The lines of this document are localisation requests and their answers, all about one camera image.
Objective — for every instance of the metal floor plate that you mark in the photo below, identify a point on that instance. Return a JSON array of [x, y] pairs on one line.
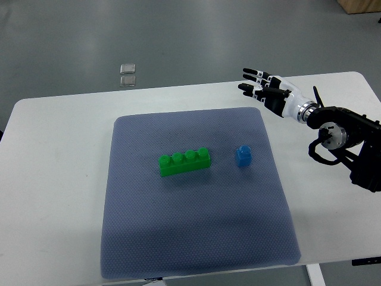
[[128, 68], [127, 81]]

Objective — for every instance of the lower metal floor plate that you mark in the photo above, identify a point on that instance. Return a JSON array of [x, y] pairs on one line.
[[127, 81]]

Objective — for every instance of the upper metal floor plate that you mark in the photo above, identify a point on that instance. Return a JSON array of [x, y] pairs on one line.
[[128, 68]]

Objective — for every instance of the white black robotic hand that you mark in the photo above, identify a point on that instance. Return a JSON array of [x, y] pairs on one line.
[[277, 94]]

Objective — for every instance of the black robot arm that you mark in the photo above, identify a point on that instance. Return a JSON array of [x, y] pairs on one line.
[[348, 138]]

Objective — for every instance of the blue-grey textured mat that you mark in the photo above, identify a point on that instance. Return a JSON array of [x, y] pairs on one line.
[[220, 218]]

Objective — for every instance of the green four-stud toy block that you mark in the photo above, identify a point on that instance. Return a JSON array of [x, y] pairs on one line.
[[188, 161]]

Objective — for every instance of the white table leg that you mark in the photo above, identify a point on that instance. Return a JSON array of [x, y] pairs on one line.
[[315, 275]]

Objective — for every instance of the black table control panel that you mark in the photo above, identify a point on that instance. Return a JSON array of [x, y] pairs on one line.
[[366, 261]]

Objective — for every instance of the wooden box corner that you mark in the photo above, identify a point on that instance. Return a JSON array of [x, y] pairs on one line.
[[360, 6]]

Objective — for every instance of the blue toy block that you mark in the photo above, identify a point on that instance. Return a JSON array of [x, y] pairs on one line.
[[243, 156]]

